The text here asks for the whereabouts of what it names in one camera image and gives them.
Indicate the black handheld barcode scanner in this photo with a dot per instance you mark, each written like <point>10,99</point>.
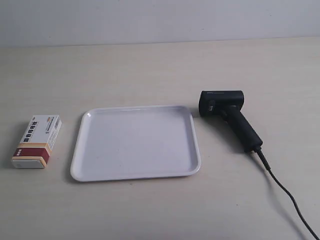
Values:
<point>227,104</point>

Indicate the white and red medicine box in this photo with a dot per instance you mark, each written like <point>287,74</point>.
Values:
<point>36,145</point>

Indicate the white plastic tray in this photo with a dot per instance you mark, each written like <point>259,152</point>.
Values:
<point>142,142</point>

